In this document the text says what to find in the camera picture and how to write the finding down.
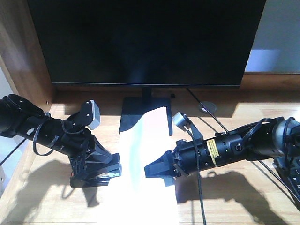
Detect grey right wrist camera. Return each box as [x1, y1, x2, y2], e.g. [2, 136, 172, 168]
[172, 112, 191, 130]

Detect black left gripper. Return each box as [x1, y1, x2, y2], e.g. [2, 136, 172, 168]
[62, 130, 113, 181]

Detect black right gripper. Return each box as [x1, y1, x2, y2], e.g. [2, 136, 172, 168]
[144, 139, 210, 187]

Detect black stapler orange button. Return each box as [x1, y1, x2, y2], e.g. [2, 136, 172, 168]
[69, 153, 121, 188]

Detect black keyboard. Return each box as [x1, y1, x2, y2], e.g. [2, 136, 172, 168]
[274, 157, 300, 208]

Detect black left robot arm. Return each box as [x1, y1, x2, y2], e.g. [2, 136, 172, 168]
[0, 94, 120, 180]

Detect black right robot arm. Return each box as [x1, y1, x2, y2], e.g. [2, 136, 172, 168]
[144, 114, 300, 179]

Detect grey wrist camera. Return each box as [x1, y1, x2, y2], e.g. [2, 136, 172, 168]
[172, 112, 191, 130]
[63, 100, 101, 134]

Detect black monitor stand base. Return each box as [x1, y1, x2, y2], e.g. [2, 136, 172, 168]
[119, 87, 173, 136]

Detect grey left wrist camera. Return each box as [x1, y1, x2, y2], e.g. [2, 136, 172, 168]
[63, 100, 101, 134]

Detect black computer monitor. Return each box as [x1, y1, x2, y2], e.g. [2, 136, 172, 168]
[28, 0, 265, 87]

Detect black monitor cable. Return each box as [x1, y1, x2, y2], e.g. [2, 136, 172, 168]
[186, 88, 229, 133]

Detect grey desk cable grommet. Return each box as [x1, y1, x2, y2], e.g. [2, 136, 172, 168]
[199, 101, 217, 114]

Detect white paper sheets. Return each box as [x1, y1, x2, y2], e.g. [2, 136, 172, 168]
[96, 107, 179, 225]

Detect black right camera cable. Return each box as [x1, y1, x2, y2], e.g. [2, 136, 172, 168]
[185, 126, 207, 225]

